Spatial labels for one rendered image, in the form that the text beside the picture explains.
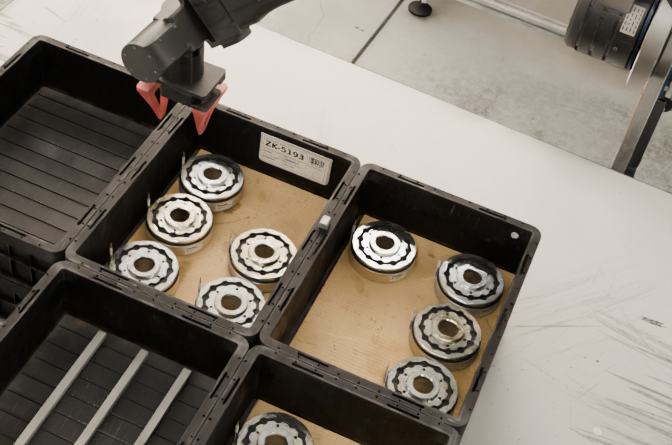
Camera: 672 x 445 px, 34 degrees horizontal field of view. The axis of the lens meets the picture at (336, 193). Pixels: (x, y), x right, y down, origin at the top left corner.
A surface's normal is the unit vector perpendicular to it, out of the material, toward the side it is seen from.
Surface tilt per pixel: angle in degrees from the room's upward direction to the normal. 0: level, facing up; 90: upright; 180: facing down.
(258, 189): 0
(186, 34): 47
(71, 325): 0
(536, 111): 0
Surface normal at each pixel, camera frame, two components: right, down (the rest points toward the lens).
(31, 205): 0.13, -0.69
